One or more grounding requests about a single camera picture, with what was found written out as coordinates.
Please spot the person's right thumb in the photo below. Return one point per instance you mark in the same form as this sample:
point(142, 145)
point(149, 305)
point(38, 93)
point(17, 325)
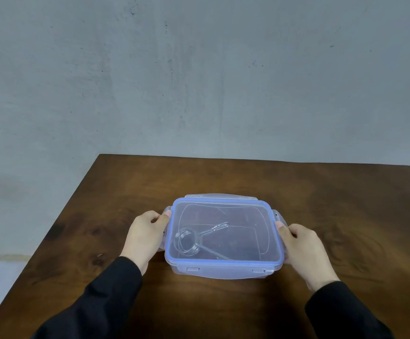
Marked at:
point(283, 232)

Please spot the person's right hand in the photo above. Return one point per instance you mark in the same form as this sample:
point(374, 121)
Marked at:
point(305, 254)

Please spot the clear plastic food container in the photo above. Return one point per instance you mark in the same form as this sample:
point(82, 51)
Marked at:
point(226, 268)

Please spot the metal torsion spring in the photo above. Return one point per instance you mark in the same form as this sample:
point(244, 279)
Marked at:
point(199, 238)

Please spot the person's left thumb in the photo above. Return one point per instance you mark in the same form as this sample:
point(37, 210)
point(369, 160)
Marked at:
point(164, 220)

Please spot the clear blue-rimmed container lid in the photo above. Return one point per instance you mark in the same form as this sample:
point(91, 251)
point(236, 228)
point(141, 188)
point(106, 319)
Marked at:
point(225, 231)

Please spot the person's right forearm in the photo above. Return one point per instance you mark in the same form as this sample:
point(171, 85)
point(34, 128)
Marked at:
point(344, 312)

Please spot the person's left forearm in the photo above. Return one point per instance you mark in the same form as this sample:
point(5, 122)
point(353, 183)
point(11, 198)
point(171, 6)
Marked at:
point(95, 301)

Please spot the person's left hand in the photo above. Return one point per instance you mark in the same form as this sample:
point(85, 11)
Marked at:
point(144, 240)

